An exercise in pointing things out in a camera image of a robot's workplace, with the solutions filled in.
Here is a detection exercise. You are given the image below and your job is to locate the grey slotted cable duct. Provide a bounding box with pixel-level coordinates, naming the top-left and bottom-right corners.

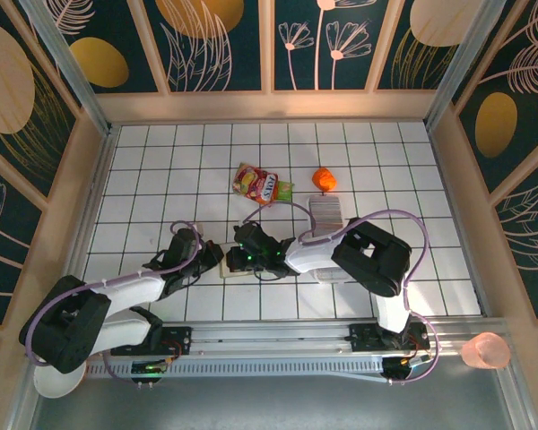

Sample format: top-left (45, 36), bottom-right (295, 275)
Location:
top-left (84, 357), bottom-right (386, 380)

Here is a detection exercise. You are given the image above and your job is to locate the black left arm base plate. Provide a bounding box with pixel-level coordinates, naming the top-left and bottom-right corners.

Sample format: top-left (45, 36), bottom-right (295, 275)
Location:
top-left (110, 326), bottom-right (194, 357)

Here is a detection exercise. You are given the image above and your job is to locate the orange crumpled ball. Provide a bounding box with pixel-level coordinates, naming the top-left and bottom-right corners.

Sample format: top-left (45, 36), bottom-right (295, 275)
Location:
top-left (311, 167), bottom-right (338, 194)

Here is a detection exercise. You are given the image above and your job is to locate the small green snack packet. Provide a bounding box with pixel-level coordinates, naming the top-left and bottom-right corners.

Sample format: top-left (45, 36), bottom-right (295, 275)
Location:
top-left (275, 178), bottom-right (295, 202)

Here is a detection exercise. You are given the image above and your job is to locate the aluminium mounting rail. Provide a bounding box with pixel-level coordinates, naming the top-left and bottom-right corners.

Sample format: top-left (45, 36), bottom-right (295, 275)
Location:
top-left (26, 317), bottom-right (508, 359)

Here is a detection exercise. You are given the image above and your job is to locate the red and yellow candy bag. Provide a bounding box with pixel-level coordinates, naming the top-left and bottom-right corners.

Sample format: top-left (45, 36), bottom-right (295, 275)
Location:
top-left (232, 162), bottom-right (280, 208)

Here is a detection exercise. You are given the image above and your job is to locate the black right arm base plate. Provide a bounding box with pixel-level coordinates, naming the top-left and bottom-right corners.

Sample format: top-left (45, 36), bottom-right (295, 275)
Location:
top-left (349, 322), bottom-right (430, 355)

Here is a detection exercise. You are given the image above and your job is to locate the green card holder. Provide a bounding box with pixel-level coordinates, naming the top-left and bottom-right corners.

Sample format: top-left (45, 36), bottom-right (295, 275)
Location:
top-left (219, 241), bottom-right (264, 280)

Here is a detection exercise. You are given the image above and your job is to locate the aluminium frame post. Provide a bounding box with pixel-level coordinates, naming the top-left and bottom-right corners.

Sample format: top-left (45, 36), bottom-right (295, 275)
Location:
top-left (423, 0), bottom-right (506, 131)
top-left (16, 0), bottom-right (114, 136)

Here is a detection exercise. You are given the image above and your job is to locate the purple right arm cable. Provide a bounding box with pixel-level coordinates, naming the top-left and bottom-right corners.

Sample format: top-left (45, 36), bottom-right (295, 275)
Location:
top-left (241, 202), bottom-right (441, 386)

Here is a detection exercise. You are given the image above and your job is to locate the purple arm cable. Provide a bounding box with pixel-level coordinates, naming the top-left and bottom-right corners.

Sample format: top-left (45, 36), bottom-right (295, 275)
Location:
top-left (241, 202), bottom-right (441, 386)
top-left (25, 219), bottom-right (203, 385)

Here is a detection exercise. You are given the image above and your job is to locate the white bowl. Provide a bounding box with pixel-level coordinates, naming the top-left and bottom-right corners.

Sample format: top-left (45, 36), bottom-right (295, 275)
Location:
top-left (33, 365), bottom-right (87, 399)

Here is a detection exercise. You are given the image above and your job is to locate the black controller board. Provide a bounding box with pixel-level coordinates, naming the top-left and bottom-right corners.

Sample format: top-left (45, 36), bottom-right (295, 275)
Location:
top-left (131, 360), bottom-right (168, 387)
top-left (382, 356), bottom-right (433, 386)

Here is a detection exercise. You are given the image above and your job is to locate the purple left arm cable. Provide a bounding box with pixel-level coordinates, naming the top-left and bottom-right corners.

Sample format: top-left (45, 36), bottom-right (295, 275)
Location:
top-left (25, 219), bottom-right (203, 385)

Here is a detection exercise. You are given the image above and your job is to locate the pink plastic cup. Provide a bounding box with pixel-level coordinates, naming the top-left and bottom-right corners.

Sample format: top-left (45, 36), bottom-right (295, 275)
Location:
top-left (459, 331), bottom-right (511, 371)

